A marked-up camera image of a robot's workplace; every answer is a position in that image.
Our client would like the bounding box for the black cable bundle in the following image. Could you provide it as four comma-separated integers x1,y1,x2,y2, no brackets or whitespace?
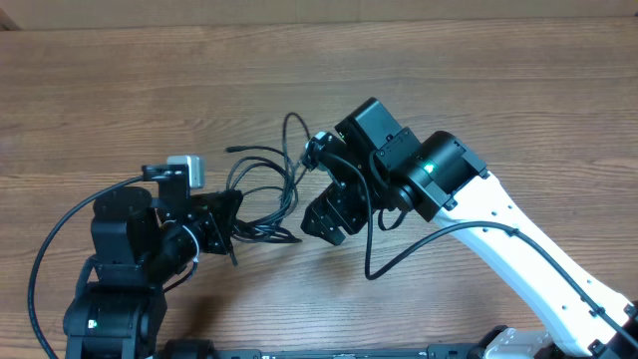
224,112,313,245

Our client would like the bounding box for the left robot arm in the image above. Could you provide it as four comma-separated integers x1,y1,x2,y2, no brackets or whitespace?
64,186,243,358

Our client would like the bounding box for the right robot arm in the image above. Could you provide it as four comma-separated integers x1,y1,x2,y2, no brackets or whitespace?
301,99,637,358

